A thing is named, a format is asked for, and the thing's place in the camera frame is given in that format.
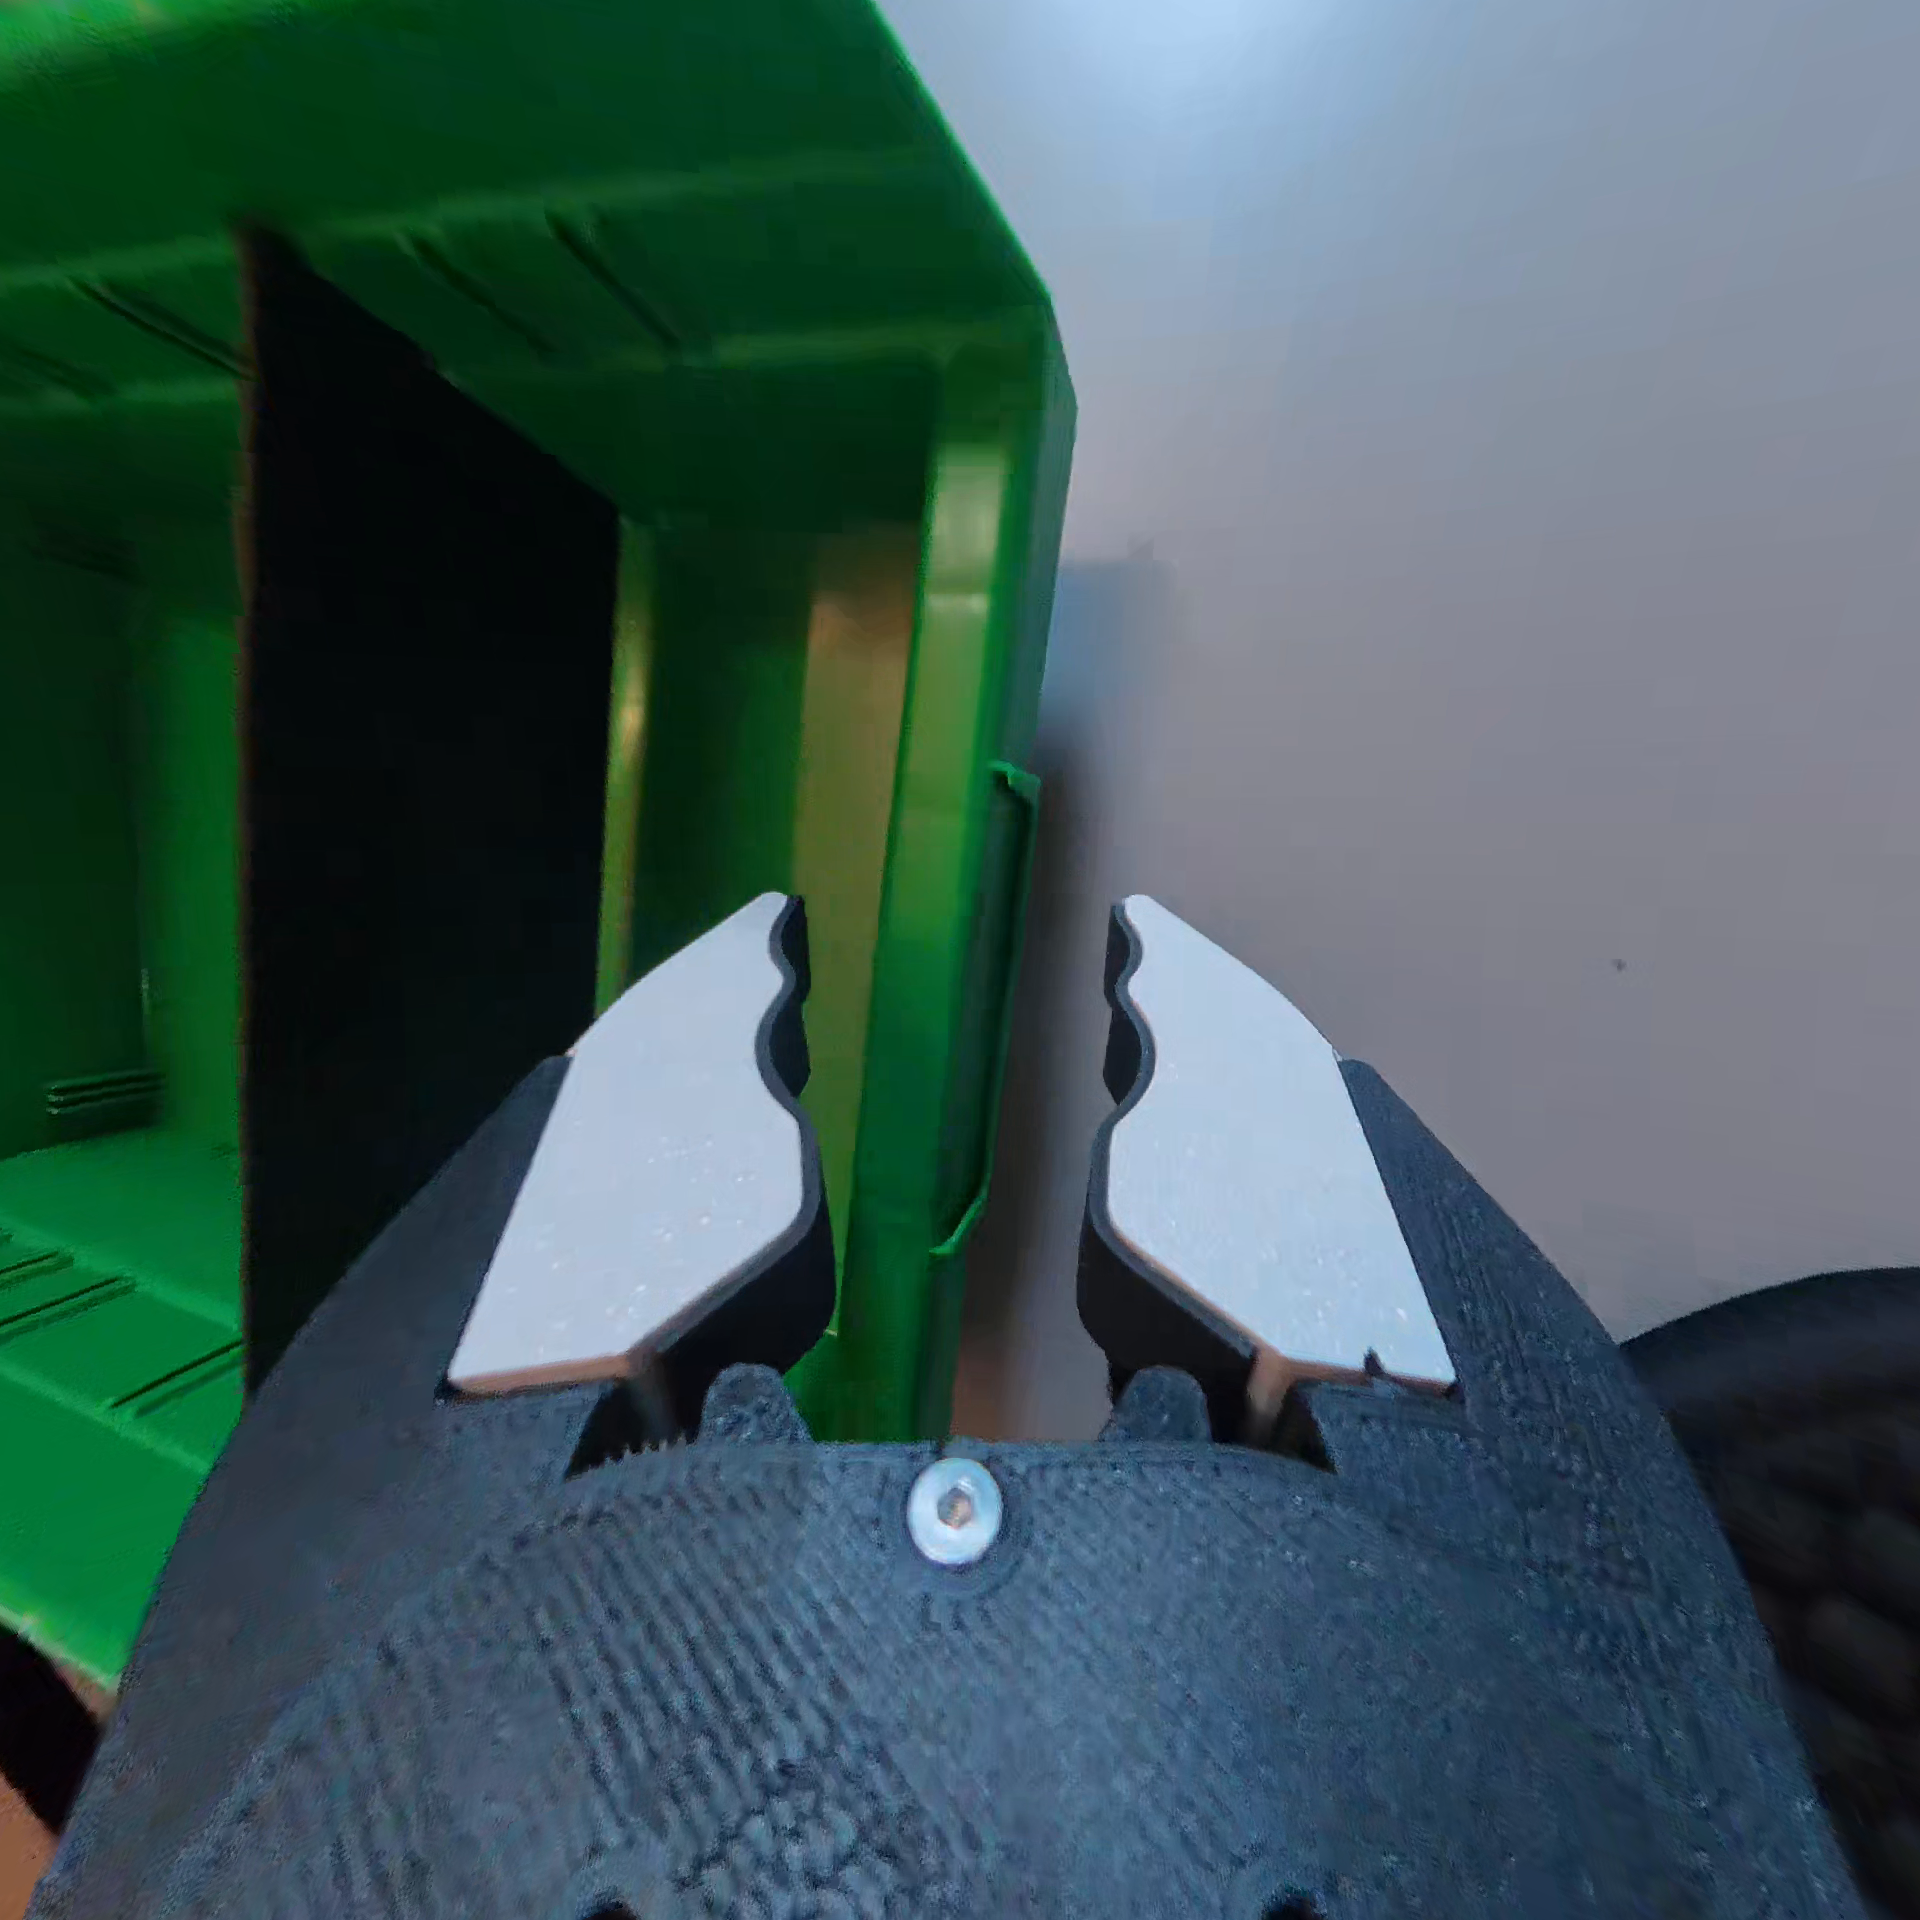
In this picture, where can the green plastic box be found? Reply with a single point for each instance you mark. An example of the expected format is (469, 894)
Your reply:
(675, 301)

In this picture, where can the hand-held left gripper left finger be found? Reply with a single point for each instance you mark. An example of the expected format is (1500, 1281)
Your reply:
(662, 1185)

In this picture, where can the black divider panel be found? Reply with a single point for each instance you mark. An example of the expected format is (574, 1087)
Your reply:
(421, 751)

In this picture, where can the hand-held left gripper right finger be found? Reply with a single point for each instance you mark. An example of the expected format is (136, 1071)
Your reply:
(1260, 1185)

